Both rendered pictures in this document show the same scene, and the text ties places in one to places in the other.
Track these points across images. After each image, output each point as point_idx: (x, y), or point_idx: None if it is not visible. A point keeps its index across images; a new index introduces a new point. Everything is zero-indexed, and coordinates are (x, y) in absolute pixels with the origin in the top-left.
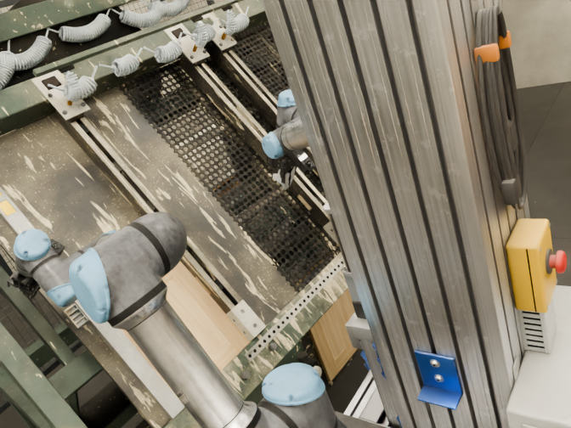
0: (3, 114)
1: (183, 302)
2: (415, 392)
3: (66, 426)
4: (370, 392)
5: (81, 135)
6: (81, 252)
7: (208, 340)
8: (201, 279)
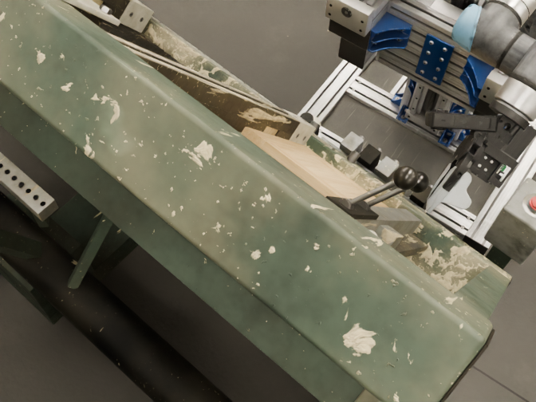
0: (157, 71)
1: (299, 157)
2: None
3: (498, 280)
4: (449, 20)
5: None
6: (521, 33)
7: (325, 167)
8: (275, 121)
